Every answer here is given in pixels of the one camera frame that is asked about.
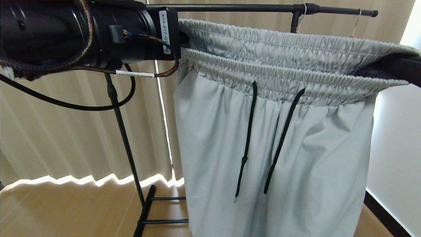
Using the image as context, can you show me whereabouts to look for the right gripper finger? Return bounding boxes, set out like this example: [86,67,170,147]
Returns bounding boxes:
[353,52,421,88]

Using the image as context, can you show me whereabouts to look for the pink clothes hanger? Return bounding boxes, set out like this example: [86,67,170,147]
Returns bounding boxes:
[349,9,362,38]

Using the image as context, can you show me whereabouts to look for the black clothes rack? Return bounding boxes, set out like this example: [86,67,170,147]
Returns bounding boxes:
[105,3,379,237]

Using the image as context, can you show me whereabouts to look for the pale grey shorts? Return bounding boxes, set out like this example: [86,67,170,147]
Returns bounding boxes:
[173,18,421,237]

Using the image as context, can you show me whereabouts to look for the beige curtain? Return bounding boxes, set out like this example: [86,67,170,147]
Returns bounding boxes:
[0,0,416,193]

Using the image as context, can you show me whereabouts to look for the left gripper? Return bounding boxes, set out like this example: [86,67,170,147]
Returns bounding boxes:
[0,0,181,71]

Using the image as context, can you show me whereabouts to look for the black cable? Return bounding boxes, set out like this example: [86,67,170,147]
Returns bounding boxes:
[0,64,136,112]

